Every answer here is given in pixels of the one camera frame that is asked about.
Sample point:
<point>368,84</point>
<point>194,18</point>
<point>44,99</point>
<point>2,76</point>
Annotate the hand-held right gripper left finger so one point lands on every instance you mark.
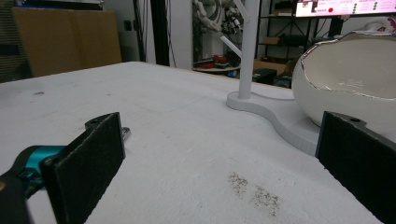
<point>84,168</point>

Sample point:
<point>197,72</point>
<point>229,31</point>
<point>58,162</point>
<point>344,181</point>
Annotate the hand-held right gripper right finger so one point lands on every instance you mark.
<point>358,158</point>

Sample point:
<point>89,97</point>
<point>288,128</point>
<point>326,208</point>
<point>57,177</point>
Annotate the white egg-shaped bowl silver rim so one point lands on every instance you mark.
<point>342,71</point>

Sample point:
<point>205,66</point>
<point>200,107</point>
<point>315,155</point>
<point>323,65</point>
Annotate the black case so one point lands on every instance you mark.
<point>264,76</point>
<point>283,80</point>

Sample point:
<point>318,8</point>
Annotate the brown cardboard panel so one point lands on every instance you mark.
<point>68,40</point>

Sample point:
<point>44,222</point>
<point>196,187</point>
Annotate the brown cardboard box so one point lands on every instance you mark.
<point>269,64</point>

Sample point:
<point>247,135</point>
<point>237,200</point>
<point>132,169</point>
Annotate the black monitor stand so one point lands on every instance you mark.
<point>335,27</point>

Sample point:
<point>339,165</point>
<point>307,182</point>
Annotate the white tree-shaped jewelry stand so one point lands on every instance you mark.
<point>249,62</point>

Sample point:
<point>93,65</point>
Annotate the black metal shelf rack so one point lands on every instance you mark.
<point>280,31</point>

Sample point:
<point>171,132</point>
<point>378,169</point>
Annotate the computer monitor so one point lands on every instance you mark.
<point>342,7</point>

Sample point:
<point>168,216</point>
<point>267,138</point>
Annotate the black upright pole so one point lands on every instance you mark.
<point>160,31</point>

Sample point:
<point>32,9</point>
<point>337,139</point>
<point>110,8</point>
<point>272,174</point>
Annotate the round white side table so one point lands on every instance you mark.
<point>214,69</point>

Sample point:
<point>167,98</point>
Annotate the red tool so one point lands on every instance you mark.
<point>219,59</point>

